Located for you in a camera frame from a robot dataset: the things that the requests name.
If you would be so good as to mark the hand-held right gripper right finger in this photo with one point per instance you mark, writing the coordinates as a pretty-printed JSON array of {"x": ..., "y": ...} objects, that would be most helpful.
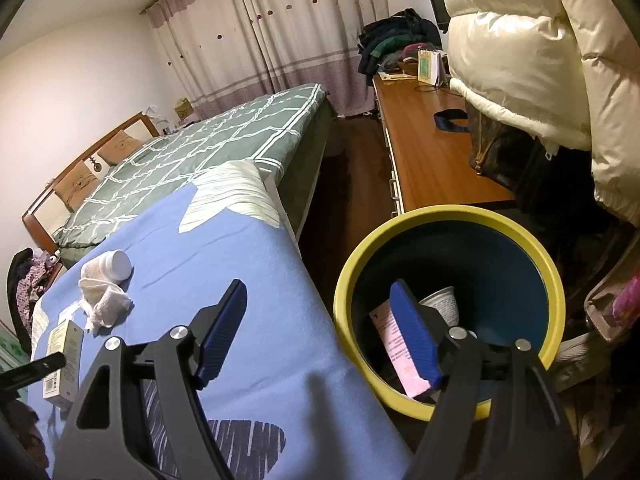
[{"x": 412, "y": 335}]

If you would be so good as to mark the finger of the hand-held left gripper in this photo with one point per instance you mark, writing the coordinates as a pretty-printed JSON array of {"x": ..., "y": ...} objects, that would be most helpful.
[{"x": 35, "y": 370}]

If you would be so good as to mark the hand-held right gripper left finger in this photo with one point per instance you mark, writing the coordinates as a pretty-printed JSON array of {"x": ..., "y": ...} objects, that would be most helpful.
[{"x": 222, "y": 340}]

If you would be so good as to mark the pink carton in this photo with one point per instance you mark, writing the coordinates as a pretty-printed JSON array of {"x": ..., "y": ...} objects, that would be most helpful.
[{"x": 392, "y": 350}]

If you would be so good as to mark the pale green cardboard box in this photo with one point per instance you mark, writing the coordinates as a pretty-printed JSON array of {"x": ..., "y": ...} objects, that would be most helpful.
[{"x": 62, "y": 360}]

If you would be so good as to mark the white paper cup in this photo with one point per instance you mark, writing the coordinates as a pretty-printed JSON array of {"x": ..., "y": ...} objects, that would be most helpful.
[{"x": 445, "y": 305}]

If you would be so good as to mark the yellow and blue waste bin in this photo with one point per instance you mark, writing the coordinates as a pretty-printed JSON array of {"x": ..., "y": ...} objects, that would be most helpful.
[{"x": 360, "y": 260}]

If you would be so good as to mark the painted wardrobe door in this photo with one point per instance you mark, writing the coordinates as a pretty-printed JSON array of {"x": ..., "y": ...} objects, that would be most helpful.
[{"x": 10, "y": 347}]

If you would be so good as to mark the clothes heap on chair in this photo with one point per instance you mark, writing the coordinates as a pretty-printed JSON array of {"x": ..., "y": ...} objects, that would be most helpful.
[{"x": 27, "y": 285}]

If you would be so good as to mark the blue printed blanket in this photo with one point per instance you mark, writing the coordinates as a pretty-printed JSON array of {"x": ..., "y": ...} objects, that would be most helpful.
[{"x": 225, "y": 250}]

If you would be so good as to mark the white crumpled tissue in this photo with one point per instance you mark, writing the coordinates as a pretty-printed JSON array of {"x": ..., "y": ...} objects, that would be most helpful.
[{"x": 105, "y": 302}]

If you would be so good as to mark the white pill bottle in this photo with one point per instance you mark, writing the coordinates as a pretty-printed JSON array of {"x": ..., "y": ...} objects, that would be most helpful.
[{"x": 117, "y": 265}]

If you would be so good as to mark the wooden desk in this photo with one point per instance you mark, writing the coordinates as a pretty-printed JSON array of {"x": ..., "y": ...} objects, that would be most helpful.
[{"x": 425, "y": 160}]

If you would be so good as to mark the tan pillow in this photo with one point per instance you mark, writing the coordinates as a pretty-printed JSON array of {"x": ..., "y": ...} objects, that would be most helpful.
[
  {"x": 120, "y": 147},
  {"x": 77, "y": 190}
]

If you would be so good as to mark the wooden bed headboard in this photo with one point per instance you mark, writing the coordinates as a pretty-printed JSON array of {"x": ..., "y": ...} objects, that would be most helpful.
[{"x": 60, "y": 180}]

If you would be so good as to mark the brown patterned handbag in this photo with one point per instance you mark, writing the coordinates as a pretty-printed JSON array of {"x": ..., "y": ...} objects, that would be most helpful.
[{"x": 500, "y": 150}]

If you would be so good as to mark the green checked duvet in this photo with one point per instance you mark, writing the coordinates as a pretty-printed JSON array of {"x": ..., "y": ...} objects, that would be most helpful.
[{"x": 225, "y": 135}]

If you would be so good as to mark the black bag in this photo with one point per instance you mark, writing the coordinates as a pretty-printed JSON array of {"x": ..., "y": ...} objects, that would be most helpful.
[{"x": 555, "y": 175}]

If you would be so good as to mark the pink plastic bag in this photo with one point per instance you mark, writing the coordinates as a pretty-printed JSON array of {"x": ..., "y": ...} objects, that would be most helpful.
[{"x": 627, "y": 302}]

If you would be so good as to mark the tan storage basket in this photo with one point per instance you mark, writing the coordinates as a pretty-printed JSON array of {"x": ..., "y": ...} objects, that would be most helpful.
[{"x": 183, "y": 109}]

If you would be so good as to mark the green desk calendar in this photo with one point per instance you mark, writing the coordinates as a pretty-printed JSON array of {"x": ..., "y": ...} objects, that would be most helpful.
[{"x": 427, "y": 67}]

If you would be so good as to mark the pile of dark clothes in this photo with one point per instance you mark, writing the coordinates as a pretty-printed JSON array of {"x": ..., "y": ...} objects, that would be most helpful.
[{"x": 395, "y": 35}]

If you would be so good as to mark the beige and mauve curtain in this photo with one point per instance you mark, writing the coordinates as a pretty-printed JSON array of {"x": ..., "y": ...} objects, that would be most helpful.
[{"x": 250, "y": 35}]

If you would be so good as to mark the cream puffer jacket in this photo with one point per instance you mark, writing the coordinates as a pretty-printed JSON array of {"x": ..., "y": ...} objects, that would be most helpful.
[{"x": 525, "y": 35}]

